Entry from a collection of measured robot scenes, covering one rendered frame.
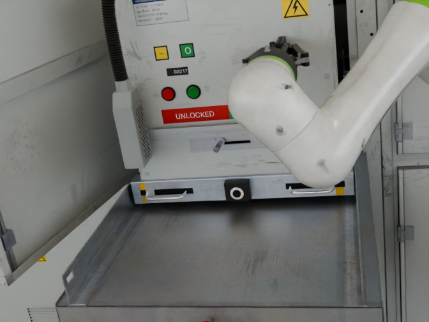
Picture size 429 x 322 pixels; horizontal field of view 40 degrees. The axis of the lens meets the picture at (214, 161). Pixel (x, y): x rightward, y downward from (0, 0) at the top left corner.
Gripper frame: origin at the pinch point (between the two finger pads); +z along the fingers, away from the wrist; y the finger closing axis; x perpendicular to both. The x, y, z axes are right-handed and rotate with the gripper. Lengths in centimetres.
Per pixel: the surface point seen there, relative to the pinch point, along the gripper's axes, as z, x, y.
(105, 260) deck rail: -21, -38, -40
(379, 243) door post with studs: 31, -68, 19
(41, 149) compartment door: -5, -17, -57
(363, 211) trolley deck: -2.4, -38.4, 14.9
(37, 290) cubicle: 29, -82, -95
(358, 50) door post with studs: 31.5, -9.8, 16.2
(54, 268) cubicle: 29, -73, -86
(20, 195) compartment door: -16, -24, -60
